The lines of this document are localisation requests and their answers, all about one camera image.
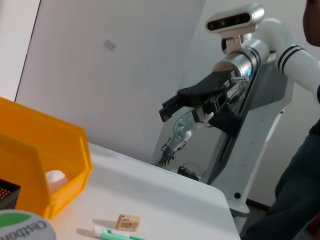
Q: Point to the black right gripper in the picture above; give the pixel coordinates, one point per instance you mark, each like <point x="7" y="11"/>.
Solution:
<point x="207" y="83"/>

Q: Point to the white paper ball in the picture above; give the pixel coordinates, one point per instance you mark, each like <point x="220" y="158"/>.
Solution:
<point x="56" y="181"/>

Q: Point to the clear green-label water bottle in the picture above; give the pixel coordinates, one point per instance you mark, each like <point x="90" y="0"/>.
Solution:
<point x="22" y="226"/>

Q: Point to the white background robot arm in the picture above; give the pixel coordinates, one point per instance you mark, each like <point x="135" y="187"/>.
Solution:
<point x="182" y="130"/>

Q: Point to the beige eraser block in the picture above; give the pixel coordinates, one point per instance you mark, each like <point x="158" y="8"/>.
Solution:
<point x="128" y="222"/>

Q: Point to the black mesh pen holder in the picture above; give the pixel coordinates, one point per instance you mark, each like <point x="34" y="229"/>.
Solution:
<point x="7" y="195"/>

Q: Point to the dark robotic dexterous hand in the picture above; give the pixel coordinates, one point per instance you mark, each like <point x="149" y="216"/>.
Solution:
<point x="165" y="158"/>

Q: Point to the yellow plastic bin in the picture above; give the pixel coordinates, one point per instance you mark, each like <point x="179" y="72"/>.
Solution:
<point x="37" y="132"/>

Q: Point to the person in dark clothes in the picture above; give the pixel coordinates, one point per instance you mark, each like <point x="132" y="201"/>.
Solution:
<point x="295" y="187"/>

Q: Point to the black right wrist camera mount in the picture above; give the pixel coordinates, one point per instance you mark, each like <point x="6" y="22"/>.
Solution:
<point x="220" y="100"/>

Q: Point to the silver robot head camera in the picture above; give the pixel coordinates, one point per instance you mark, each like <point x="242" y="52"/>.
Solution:
<point x="232" y="20"/>

